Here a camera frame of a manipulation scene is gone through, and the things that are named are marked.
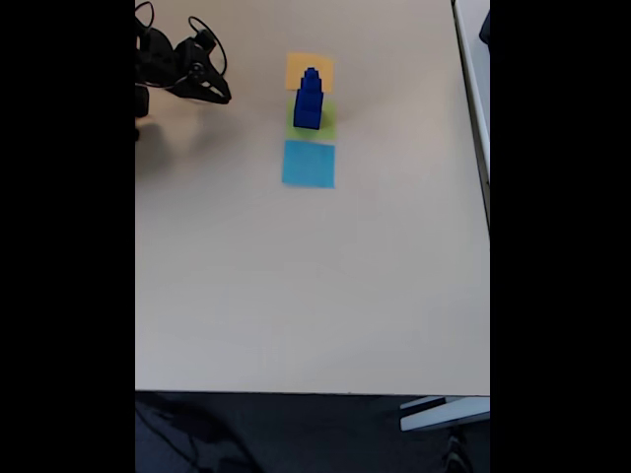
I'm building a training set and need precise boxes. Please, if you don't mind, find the medium blue cube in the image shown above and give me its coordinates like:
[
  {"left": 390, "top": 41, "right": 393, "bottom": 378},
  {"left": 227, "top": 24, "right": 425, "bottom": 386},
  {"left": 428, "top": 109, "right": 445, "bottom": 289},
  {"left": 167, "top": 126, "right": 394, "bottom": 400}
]
[{"left": 296, "top": 81, "right": 325, "bottom": 109}]

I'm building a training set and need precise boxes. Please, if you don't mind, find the large blue cube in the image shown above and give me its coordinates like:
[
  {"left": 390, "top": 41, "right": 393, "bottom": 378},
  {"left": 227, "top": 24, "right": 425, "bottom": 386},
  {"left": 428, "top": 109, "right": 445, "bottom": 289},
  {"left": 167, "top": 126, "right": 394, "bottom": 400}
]
[{"left": 292, "top": 93, "right": 325, "bottom": 131}]

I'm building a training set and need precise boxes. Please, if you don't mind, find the orange paper square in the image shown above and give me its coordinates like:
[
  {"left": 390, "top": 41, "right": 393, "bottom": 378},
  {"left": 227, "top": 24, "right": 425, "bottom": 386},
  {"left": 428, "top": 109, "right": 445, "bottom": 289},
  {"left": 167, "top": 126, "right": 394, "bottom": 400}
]
[{"left": 284, "top": 52, "right": 336, "bottom": 95}]

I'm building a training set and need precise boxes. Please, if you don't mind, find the green paper square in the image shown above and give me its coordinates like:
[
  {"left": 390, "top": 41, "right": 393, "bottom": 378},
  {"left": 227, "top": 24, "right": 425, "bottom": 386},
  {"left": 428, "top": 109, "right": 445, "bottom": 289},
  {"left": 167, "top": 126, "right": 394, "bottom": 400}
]
[{"left": 286, "top": 98, "right": 340, "bottom": 142}]

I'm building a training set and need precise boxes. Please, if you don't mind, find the light blue paper square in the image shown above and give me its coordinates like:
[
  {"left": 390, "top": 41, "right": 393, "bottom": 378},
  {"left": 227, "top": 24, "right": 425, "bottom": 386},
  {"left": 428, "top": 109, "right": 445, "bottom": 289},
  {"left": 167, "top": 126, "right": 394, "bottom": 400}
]
[{"left": 280, "top": 138, "right": 337, "bottom": 190}]

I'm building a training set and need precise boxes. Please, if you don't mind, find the white neighbouring desk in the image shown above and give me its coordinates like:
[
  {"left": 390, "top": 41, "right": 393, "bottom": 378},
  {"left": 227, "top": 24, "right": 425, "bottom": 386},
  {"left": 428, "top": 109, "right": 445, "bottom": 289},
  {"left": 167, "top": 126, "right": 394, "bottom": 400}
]
[{"left": 452, "top": 0, "right": 491, "bottom": 240}]

